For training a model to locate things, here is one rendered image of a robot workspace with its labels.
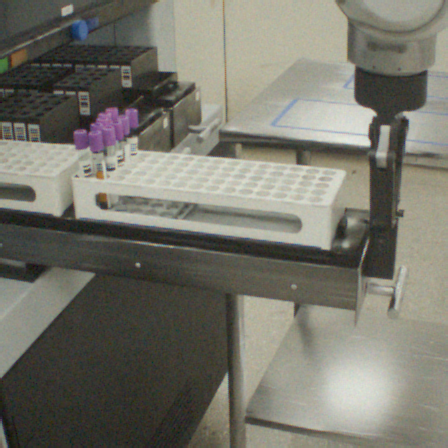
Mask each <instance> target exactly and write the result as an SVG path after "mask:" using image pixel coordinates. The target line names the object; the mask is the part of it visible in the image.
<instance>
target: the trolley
mask: <svg viewBox="0 0 448 448"><path fill-rule="evenodd" d="M428 71H429V73H428V84H427V91H428V97H427V103H426V104H425V106H424V107H422V108H421V109H419V110H416V111H414V112H410V113H408V112H406V111H404V116H406V117H407V119H410V127H409V132H408V135H407V138H406V147H405V148H406V154H405V158H404V161H403V163H411V164H421V165H430V166H440V167H446V168H448V72H435V71H434V70H428ZM354 73H355V70H354V65H353V64H351V63H348V62H338V61H322V60H305V59H303V58H298V59H297V60H296V61H295V62H294V63H293V64H292V65H291V66H290V67H289V68H287V69H286V70H285V71H284V72H283V73H282V74H281V75H279V76H278V77H277V78H276V79H274V80H273V81H272V82H271V83H270V84H269V85H268V86H267V87H266V88H265V89H263V90H262V91H261V93H260V94H259V95H258V96H257V97H256V98H255V99H254V100H251V101H250V102H249V103H248V104H247V105H246V106H245V107H244V108H243V109H242V110H240V111H239V112H238V113H237V114H236V115H235V116H234V117H232V118H231V119H230V120H229V121H227V122H226V123H225V125H224V126H223V127H222V128H221V129H220V130H219V141H220V142H221V156H222V158H228V159H239V160H242V152H241V144H248V146H259V147H270V148H279V149H290V150H296V166H307V167H311V152H321V153H331V154H335V155H341V156H351V157H361V158H368V157H367V154H368V151H369V148H370V141H369V140H368V126H369V123H371V122H372V116H376V113H375V112H374V111H372V110H371V109H368V108H365V107H362V106H360V105H359V104H357V103H356V102H355V100H354ZM225 298H226V334H227V369H228V402H229V436H230V448H247V441H246V424H250V425H254V426H259V427H263V428H268V429H273V430H277V429H278V430H282V431H287V432H291V433H296V434H300V435H305V436H309V437H318V438H323V439H327V440H332V441H336V442H345V443H350V444H354V445H359V446H368V447H372V448H448V324H444V323H437V322H435V323H431V322H426V321H420V320H414V319H408V318H402V317H398V318H396V319H393V320H390V319H388V318H387V316H384V315H378V314H372V313H366V312H360V315H359V318H358V321H357V324H356V326H354V321H355V311H354V310H347V309H340V308H332V307H325V306H318V305H311V304H303V303H296V302H294V320H293V322H292V324H290V326H289V328H288V330H287V333H286V335H285V336H284V338H283V340H282V342H281V344H280V346H279V348H278V350H277V352H276V354H274V356H273V358H272V360H271V362H270V364H269V366H268V368H267V370H266V372H265V374H264V376H263V378H262V380H261V382H260V383H259V385H257V387H256V389H255V391H254V393H253V395H252V397H251V399H250V401H249V403H248V405H247V407H246V386H245V329H244V295H238V294H230V293H225Z"/></svg>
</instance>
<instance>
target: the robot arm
mask: <svg viewBox="0 0 448 448"><path fill-rule="evenodd" d="M334 1H335V3H336V5H337V6H338V8H340V9H341V11H342V12H343V13H344V15H345V16H346V17H347V20H348V26H347V38H349V40H348V43H349V50H348V57H347V59H348V61H349V62H350V63H351V64H353V65H354V70H355V73H354V100H355V102H356V103H357V104H359V105H360V106H362V107H365V108H368V109H371V110H372V111H374V112H375V113H376V116H372V122H371V123H369V126H368V140H369V141H370V148H369V151H368V154H367V157H368V159H369V162H370V202H369V217H366V218H365V221H364V223H365V224H369V226H370V228H369V247H368V266H367V276H368V277H373V278H381V279H388V280H393V278H394V274H395V263H396V248H397V234H398V220H399V218H403V216H404V209H398V204H399V202H400V200H401V197H400V188H401V177H402V166H403V161H404V158H405V154H406V148H405V147H406V138H407V135H408V132H409V127H410V119H407V117H406V116H404V111H406V112H408V113H410V112H414V111H416V110H419V109H421V108H422V107H424V106H425V104H426V103H427V97H428V91H427V84H428V73H429V71H428V69H430V68H431V67H432V66H434V65H435V62H436V54H437V52H436V43H437V34H438V33H439V32H441V31H442V30H444V29H445V28H446V27H448V0H334ZM396 217H399V218H396Z"/></svg>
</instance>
